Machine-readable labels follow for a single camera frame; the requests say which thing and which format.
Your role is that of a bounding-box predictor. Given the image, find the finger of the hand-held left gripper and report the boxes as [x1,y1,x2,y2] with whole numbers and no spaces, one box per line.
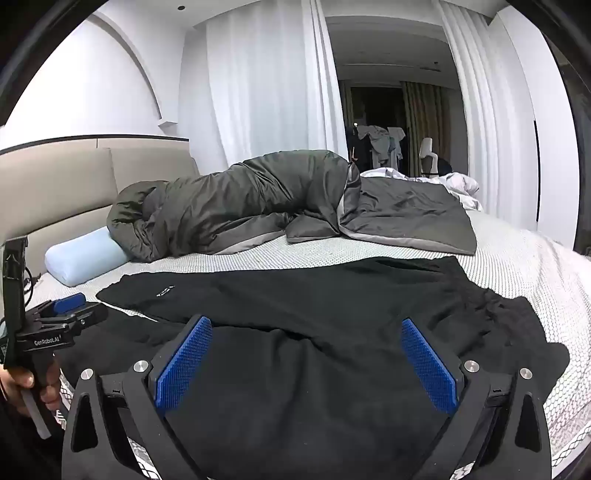
[39,292,88,319]
[69,306,110,329]

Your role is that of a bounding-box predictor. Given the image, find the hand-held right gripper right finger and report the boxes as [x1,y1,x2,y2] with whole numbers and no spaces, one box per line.
[400,318,552,480]

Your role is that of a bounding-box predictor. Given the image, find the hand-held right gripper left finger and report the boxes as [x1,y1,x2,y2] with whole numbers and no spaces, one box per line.
[62,315,214,480]

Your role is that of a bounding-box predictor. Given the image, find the black pants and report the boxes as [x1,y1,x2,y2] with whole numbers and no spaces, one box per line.
[60,256,571,480]

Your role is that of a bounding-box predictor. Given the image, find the person's left hand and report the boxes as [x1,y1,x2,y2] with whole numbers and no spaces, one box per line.
[0,357,63,417]

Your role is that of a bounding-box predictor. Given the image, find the light blue pillow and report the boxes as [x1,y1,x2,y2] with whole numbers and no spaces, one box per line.
[45,227,130,287]

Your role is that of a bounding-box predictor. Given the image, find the beige padded headboard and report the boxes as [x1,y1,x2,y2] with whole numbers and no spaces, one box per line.
[0,136,200,282]

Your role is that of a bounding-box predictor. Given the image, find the dark grey duvet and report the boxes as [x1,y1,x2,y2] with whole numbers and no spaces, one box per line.
[106,150,477,264]

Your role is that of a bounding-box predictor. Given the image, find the white crumpled bedding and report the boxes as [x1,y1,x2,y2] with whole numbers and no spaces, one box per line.
[360,167,483,212]

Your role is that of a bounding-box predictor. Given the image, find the white office chair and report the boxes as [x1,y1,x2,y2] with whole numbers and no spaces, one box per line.
[418,137,440,177]

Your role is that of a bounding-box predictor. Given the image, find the pile of clothes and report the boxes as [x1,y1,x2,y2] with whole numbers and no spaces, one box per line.
[353,124,407,169]

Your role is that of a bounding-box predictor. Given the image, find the beige curtain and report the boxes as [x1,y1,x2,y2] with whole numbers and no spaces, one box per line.
[401,80,452,176]

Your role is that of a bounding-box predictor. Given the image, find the white sheer curtain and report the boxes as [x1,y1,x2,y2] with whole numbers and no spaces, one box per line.
[434,0,506,213]
[205,0,348,169]

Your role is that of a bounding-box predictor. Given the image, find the black cable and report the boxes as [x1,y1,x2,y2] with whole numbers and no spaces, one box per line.
[22,264,43,298]

